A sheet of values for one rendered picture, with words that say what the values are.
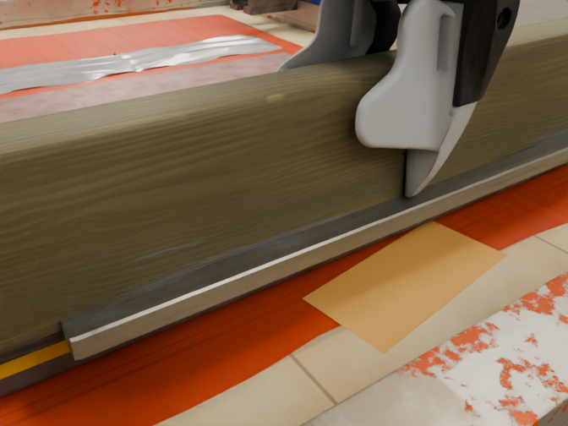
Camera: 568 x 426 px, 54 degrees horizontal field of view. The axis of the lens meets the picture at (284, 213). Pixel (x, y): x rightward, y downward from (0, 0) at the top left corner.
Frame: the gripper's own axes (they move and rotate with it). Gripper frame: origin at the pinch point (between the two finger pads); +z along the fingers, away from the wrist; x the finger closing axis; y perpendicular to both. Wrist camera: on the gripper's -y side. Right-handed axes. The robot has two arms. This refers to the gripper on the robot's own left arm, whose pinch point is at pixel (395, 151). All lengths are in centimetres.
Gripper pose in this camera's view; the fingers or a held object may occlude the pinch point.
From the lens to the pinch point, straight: 29.0
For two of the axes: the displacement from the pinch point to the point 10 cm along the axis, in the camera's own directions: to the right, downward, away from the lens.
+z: -0.1, 8.6, 5.2
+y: -8.3, 2.9, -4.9
